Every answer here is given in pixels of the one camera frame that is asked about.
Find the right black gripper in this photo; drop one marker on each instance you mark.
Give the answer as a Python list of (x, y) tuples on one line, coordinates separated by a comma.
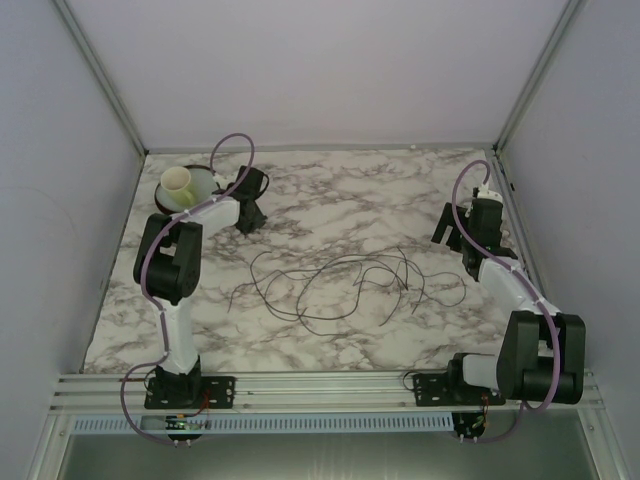
[(448, 218)]

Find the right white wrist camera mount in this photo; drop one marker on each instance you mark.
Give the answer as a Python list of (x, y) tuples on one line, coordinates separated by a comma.
[(483, 192)]

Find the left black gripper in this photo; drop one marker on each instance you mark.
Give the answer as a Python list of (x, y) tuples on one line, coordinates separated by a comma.
[(258, 222)]

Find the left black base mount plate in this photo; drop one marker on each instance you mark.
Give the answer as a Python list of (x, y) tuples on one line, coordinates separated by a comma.
[(183, 393)]

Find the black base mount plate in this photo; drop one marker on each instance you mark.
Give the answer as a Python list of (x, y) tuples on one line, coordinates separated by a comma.
[(183, 393), (437, 389)]

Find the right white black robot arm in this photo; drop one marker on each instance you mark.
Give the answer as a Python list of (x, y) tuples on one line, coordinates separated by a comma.
[(542, 347)]

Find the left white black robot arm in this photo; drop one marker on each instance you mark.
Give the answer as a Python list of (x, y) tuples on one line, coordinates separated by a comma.
[(168, 267)]

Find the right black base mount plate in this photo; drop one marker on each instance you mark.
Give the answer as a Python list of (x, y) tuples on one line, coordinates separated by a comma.
[(437, 389)]

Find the aluminium frame post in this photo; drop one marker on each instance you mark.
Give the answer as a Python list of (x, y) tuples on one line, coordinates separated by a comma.
[(569, 14), (100, 73)]

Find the left aluminium frame post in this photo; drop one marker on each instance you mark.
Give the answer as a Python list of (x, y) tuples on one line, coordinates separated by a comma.
[(100, 73)]

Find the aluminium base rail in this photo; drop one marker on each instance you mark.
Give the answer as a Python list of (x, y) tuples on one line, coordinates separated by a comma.
[(260, 392)]

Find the blue slotted cable duct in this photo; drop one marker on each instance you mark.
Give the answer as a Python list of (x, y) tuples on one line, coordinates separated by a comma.
[(210, 424)]

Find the white plate with dark rim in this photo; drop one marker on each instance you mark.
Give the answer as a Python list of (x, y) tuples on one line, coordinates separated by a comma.
[(204, 184)]

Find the right aluminium frame post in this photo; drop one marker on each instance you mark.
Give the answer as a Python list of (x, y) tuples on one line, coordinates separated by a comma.
[(569, 14)]

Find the yellow-green mug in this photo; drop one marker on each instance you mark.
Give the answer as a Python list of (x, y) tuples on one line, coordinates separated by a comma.
[(177, 183)]

